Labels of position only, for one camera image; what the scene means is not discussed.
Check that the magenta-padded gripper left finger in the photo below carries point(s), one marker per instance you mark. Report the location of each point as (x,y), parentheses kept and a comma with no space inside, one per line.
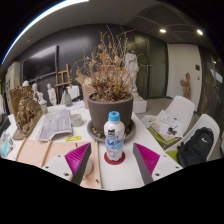
(77,158)

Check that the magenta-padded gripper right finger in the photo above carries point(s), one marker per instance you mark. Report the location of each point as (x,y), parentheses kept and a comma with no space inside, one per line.
(146,158)

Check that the blue-capped white drink bottle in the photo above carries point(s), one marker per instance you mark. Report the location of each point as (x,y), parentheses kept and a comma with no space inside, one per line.
(114,140)

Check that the small yellow packet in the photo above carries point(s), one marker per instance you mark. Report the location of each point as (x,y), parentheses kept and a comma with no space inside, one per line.
(73,138)

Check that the grey plant pot saucer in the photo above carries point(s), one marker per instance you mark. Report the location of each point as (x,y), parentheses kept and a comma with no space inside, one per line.
(130,131)

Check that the flat round red coaster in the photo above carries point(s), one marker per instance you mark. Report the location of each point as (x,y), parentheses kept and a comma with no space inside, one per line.
(115,162)

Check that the small pale round cup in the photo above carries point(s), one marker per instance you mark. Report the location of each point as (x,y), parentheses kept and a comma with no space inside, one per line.
(76,120)

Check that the stack of papers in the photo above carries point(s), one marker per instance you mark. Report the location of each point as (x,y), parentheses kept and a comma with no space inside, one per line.
(163,123)

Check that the open printed magazine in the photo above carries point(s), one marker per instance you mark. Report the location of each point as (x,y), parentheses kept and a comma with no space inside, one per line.
(55,125)

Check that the beige canvas sheet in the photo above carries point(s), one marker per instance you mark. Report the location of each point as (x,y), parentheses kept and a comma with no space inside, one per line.
(33,151)

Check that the black backpack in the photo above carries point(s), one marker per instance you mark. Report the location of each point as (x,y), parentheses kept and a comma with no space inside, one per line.
(196,146)

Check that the dried plant in grey pot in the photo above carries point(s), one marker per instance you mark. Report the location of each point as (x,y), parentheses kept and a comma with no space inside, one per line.
(110,113)

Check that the clear spray bottle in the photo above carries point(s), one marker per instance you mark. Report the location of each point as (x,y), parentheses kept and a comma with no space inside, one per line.
(66,99)

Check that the green-labelled clear bottle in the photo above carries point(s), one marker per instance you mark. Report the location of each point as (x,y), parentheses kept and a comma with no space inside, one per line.
(43,107)

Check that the white plastic chair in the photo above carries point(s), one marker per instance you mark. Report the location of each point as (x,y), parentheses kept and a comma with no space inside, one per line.
(181,106)
(74,91)
(206,120)

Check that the brown cardboard box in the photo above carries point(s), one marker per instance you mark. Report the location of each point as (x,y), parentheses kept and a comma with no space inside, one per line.
(87,95)

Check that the small white plaster figure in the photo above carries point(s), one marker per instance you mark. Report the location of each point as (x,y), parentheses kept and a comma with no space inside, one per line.
(51,95)
(35,91)

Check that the colourful picture book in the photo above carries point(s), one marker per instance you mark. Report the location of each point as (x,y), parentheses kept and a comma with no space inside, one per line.
(6,145)

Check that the wooden easel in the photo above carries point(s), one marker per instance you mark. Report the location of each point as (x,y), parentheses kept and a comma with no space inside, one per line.
(63,83)

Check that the black case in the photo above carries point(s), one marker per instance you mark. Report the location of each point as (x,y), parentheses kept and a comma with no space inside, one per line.
(4,124)

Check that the wooden figure sculpture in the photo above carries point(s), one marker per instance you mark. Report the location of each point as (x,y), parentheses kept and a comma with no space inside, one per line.
(185,86)

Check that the white plaster bust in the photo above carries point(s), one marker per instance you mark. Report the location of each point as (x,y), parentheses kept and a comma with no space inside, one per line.
(25,83)

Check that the white cabinet with photos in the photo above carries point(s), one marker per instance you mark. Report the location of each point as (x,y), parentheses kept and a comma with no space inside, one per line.
(12,78)

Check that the round ceiling spotlights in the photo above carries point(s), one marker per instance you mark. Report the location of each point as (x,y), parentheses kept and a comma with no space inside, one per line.
(162,30)

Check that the black wall-mounted screen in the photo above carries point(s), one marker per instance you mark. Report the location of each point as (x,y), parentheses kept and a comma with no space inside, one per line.
(40,63)

